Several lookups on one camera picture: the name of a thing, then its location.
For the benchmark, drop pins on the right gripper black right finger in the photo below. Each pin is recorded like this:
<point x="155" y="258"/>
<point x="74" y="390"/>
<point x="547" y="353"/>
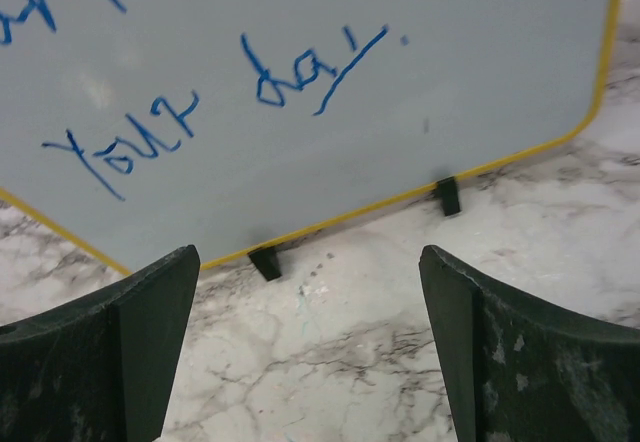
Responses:
<point x="519" y="368"/>

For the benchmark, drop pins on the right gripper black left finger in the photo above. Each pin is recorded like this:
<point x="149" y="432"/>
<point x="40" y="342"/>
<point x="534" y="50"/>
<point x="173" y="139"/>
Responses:
<point x="100" y="367"/>

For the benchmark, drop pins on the yellow framed whiteboard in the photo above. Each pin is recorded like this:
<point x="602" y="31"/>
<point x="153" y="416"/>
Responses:
<point x="133" y="127"/>

